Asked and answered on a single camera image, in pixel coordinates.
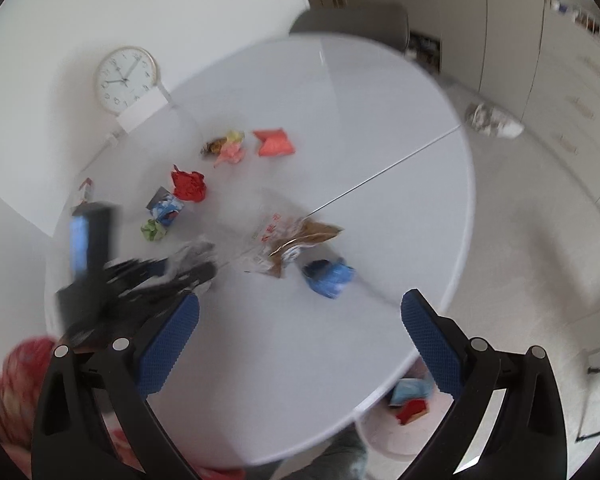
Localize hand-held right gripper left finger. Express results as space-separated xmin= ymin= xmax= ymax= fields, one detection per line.
xmin=30 ymin=291 xmax=201 ymax=480

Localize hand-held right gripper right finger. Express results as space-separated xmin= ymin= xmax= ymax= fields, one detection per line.
xmin=401 ymin=288 xmax=568 ymax=480

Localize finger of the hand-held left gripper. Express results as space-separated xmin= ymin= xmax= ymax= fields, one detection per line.
xmin=105 ymin=255 xmax=218 ymax=287
xmin=120 ymin=280 xmax=215 ymax=313

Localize green paper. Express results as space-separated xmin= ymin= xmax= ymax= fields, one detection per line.
xmin=141 ymin=218 xmax=167 ymax=242

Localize blue and white wrapper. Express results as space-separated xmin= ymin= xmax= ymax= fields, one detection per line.
xmin=147 ymin=187 xmax=186 ymax=227

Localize red paper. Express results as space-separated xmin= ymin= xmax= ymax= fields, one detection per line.
xmin=171 ymin=165 xmax=207 ymax=203

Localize clear plastic bag brown contents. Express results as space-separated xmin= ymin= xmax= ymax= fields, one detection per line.
xmin=175 ymin=207 xmax=345 ymax=281

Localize pale pink waste bin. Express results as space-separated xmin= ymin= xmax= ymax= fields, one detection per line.
xmin=355 ymin=360 xmax=462 ymax=457

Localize pink paper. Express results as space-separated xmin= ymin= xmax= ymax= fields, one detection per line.
xmin=214 ymin=142 xmax=246 ymax=167

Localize orange snack packet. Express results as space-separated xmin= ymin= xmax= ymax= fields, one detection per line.
xmin=252 ymin=128 xmax=297 ymax=157

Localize light blue wrapper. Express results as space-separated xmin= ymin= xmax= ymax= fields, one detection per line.
xmin=390 ymin=379 xmax=434 ymax=406

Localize red wrapper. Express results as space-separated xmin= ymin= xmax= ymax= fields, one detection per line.
xmin=396 ymin=400 xmax=429 ymax=426

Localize red patterned clothing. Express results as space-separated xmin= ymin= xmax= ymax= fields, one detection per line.
xmin=0 ymin=337 xmax=246 ymax=480

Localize grey cloth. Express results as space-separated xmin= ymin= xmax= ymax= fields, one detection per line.
xmin=322 ymin=429 xmax=369 ymax=480

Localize white rectangular box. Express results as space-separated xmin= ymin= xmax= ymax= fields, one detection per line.
xmin=116 ymin=91 xmax=170 ymax=133

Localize white bag on floor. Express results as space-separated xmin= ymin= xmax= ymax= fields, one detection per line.
xmin=464 ymin=102 xmax=525 ymax=139

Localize beige drawer cabinet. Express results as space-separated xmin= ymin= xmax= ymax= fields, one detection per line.
xmin=522 ymin=0 xmax=600 ymax=207

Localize grey chair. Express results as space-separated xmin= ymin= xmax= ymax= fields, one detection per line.
xmin=289 ymin=4 xmax=411 ymax=53

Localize round white wall clock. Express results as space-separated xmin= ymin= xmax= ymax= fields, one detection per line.
xmin=94 ymin=46 xmax=158 ymax=113

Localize beige wall cabinet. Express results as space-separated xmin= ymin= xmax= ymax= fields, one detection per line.
xmin=300 ymin=0 xmax=548 ymax=121

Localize white wire basket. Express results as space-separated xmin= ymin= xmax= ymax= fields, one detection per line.
xmin=550 ymin=0 xmax=600 ymax=57

